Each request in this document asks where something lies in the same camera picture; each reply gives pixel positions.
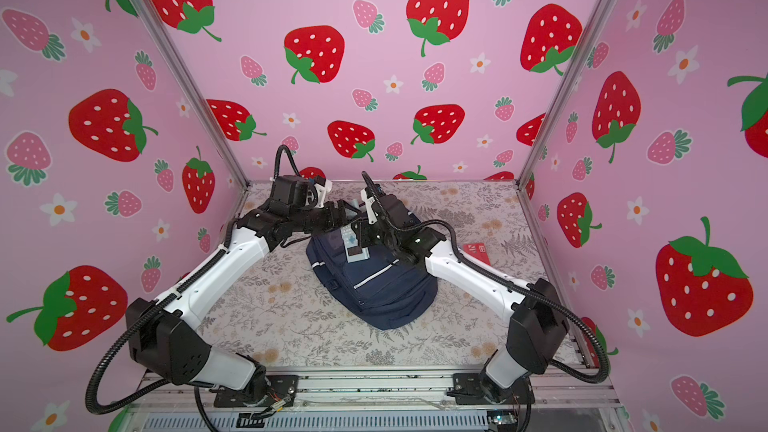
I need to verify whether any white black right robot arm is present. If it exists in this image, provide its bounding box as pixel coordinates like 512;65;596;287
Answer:
359;187;569;403

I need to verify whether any light blue calculator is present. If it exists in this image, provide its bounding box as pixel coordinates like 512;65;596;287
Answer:
341;225;370;263

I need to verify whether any aluminium corner post right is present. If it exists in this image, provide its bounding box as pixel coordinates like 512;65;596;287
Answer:
516;0;618;191

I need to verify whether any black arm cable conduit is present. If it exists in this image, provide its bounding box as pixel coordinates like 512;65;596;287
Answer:
85;145;301;416
361;170;611;385

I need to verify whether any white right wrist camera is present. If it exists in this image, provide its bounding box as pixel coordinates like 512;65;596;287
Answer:
360;187;378;225

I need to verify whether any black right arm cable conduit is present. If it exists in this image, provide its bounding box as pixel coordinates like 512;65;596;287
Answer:
361;170;611;385

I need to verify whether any aluminium corner post left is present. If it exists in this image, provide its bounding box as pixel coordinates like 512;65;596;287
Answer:
130;0;250;189

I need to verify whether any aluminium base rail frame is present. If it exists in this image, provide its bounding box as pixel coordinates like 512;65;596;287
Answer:
114;366;633;431

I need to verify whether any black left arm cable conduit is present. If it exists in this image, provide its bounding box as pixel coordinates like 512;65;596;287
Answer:
85;145;301;416

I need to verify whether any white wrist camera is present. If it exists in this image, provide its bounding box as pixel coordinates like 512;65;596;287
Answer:
306;176;333;208
360;187;378;225

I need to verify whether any red stationery package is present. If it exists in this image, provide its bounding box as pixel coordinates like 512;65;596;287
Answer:
463;243;491;265

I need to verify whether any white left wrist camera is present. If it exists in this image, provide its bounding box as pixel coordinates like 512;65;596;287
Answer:
306;176;333;208

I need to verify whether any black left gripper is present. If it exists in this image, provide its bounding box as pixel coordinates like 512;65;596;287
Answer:
290;200;362;237

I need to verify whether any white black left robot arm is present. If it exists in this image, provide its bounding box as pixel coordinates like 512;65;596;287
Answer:
126;176;363;391

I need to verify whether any navy blue student backpack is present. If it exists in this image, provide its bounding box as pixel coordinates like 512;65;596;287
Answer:
306;229;438;331

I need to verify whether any aluminium corner post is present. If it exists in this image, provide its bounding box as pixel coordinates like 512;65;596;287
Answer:
516;0;618;191
130;0;250;189

